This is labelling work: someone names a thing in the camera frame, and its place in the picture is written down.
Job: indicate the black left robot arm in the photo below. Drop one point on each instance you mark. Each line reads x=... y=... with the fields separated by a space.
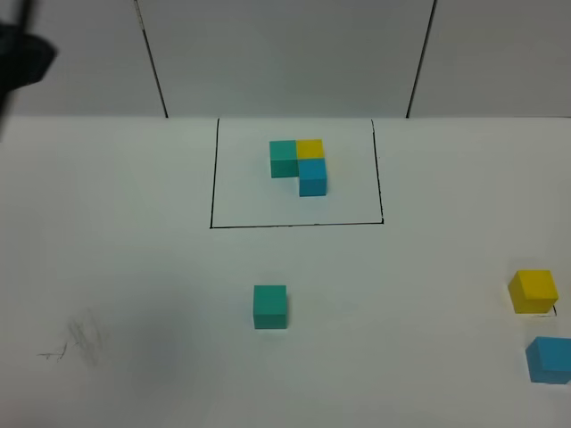
x=25 y=57

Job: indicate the template blue cube block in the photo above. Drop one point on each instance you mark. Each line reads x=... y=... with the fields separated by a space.
x=312 y=177

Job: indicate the template green cube block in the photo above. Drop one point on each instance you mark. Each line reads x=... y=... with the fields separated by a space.
x=283 y=159

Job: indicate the template yellow cube block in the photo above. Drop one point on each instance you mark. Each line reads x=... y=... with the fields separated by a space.
x=309 y=149

